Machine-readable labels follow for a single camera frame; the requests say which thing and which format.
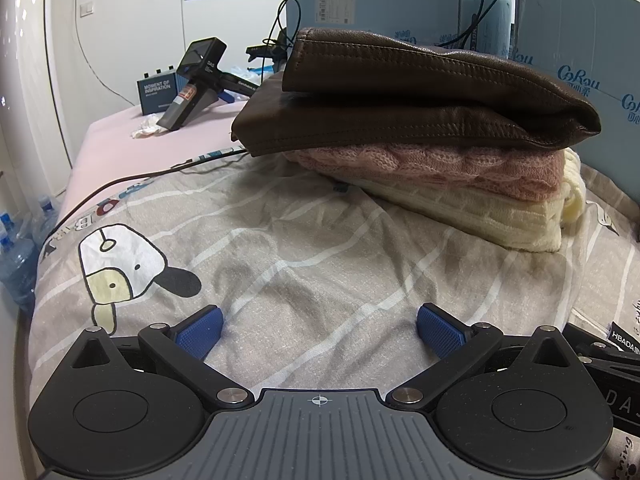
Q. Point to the crumpled plastic bag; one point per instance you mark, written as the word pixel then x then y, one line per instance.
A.
pixel 245 74

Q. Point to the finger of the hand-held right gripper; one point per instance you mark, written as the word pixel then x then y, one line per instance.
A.
pixel 590 341

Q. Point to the white crumpled tissue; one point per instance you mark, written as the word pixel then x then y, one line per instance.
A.
pixel 146 127

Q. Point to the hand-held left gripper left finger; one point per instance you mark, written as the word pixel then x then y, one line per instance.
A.
pixel 200 332

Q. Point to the pink knit sweater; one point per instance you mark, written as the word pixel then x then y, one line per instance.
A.
pixel 450 166

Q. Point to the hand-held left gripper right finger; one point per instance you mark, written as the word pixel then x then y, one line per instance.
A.
pixel 440 332

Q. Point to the white cabinet door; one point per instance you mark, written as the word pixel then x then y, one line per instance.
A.
pixel 30 85

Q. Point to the black fabric tag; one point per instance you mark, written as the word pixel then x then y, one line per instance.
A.
pixel 624 337

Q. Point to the dark blue small box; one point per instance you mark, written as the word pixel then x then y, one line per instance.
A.
pixel 152 92

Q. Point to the black clamp stand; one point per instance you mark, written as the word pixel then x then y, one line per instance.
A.
pixel 270 50

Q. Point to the brown leather garment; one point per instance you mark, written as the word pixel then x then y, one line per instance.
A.
pixel 425 85

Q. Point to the clear water bottle blue cap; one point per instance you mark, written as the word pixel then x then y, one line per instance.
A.
pixel 17 270
pixel 7 227
pixel 46 215

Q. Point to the light blue printed board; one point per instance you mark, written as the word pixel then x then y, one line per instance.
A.
pixel 575 35

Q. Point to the white wall switch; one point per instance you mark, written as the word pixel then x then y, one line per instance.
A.
pixel 87 7

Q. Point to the pink bed sheet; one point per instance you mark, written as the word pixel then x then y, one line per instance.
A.
pixel 150 155

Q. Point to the cream knit sweater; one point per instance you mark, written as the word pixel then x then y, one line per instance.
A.
pixel 475 220

